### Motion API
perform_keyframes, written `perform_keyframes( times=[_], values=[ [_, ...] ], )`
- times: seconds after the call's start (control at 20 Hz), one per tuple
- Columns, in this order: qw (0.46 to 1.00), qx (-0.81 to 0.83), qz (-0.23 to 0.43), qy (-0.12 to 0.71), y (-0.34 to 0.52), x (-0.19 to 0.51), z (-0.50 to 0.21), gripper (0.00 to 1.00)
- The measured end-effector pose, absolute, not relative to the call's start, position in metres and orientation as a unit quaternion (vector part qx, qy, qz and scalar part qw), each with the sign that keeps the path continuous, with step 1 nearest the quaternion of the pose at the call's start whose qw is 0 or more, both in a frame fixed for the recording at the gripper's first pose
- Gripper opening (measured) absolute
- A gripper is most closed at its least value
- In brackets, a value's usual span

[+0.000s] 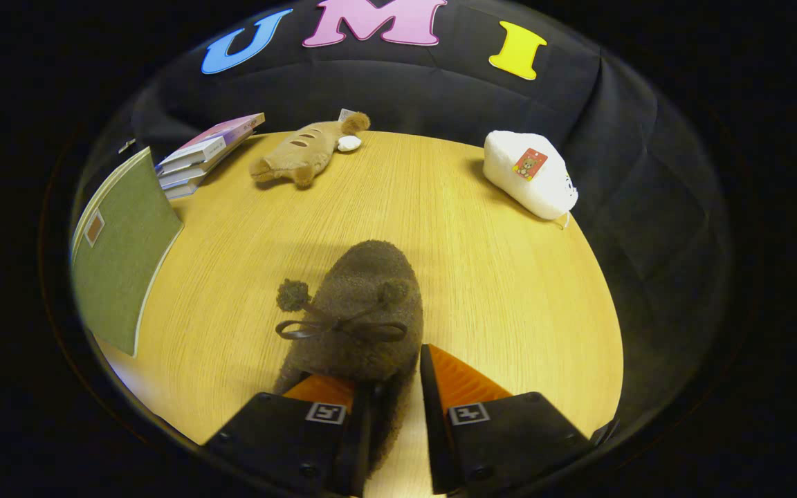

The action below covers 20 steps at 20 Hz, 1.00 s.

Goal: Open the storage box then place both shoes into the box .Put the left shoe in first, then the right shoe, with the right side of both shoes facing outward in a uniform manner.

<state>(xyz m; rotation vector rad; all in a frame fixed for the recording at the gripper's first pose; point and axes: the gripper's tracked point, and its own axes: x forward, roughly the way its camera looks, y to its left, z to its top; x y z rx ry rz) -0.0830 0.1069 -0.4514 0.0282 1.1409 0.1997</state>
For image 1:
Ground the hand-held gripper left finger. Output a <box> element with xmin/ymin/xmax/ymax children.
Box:
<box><xmin>203</xmin><ymin>373</ymin><xmax>372</xmax><ymax>497</ymax></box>

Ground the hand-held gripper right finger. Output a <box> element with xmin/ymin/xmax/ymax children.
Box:
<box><xmin>419</xmin><ymin>344</ymin><xmax>594</xmax><ymax>496</ymax></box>

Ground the brown fluffy shoe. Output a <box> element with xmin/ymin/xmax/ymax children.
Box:
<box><xmin>273</xmin><ymin>239</ymin><xmax>424</xmax><ymax>478</ymax></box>

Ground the green fabric storage box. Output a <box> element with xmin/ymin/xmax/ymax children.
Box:
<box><xmin>71</xmin><ymin>147</ymin><xmax>184</xmax><ymax>358</ymax></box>

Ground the white plush toy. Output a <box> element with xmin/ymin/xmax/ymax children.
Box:
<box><xmin>483</xmin><ymin>130</ymin><xmax>579</xmax><ymax>222</ymax></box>

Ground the tan striped plush toy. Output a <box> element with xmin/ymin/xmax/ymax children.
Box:
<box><xmin>249</xmin><ymin>111</ymin><xmax>372</xmax><ymax>190</ymax></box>

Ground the blue book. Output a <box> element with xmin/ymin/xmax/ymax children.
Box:
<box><xmin>161</xmin><ymin>176</ymin><xmax>207</xmax><ymax>201</ymax></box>

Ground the white book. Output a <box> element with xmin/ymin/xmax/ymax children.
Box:
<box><xmin>156</xmin><ymin>136</ymin><xmax>228</xmax><ymax>175</ymax></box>

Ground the pink book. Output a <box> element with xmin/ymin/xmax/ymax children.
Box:
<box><xmin>176</xmin><ymin>113</ymin><xmax>266</xmax><ymax>154</ymax></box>

